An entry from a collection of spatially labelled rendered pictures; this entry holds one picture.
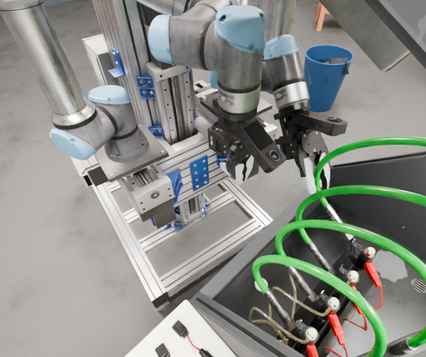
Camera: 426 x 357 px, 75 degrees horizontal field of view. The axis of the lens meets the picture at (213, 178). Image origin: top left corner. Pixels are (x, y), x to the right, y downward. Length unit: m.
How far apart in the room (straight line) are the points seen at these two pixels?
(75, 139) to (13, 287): 1.56
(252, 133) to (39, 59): 0.49
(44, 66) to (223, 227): 1.32
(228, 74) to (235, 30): 0.07
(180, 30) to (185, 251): 1.37
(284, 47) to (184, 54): 0.27
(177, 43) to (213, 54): 0.06
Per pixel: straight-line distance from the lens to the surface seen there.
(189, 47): 0.48
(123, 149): 0.97
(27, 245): 2.37
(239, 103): 0.48
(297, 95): 0.65
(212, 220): 1.78
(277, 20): 1.02
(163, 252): 1.71
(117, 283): 1.94
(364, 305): 0.43
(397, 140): 0.54
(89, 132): 0.82
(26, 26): 0.73
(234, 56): 0.45
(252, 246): 0.84
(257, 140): 0.51
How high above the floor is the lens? 1.68
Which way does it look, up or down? 47 degrees down
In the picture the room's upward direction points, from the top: 3 degrees counter-clockwise
